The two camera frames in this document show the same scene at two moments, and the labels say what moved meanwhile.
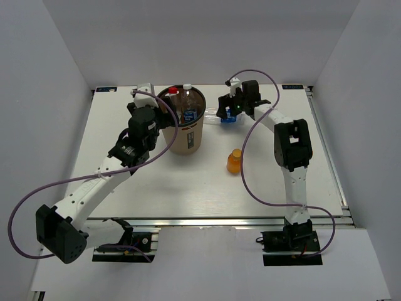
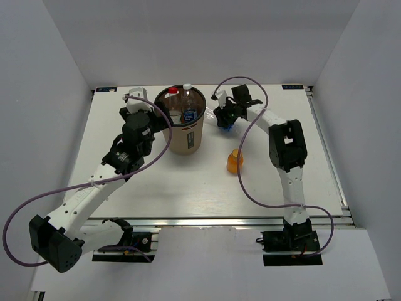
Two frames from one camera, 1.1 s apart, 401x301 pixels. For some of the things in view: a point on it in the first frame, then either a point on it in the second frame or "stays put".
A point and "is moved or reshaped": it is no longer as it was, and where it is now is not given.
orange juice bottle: (234, 161) stays put
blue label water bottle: (229, 118) is moved or reshaped
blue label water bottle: (189, 105) stays put
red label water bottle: (177, 100) stays put
